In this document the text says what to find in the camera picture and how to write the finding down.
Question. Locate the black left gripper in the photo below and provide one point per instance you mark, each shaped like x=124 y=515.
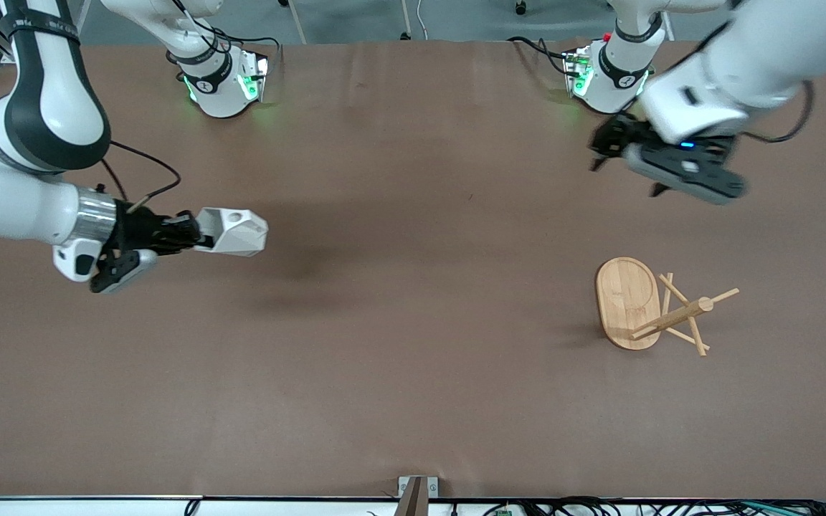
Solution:
x=614 y=137

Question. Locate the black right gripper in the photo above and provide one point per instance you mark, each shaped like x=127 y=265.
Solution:
x=142 y=228

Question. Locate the white faceted cup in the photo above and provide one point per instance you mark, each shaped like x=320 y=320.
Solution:
x=234 y=233

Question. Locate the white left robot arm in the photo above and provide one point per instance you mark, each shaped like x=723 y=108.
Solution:
x=757 y=50

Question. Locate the wooden cup rack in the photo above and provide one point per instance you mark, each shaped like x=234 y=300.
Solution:
x=624 y=301

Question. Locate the black caster wheel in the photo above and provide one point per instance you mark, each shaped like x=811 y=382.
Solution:
x=521 y=7

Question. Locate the white stand leg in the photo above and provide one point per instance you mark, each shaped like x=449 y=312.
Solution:
x=406 y=20
x=297 y=21

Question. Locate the brown camera pole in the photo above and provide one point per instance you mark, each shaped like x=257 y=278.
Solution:
x=413 y=502

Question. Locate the grey metal bracket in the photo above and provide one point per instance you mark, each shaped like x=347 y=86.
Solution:
x=432 y=487

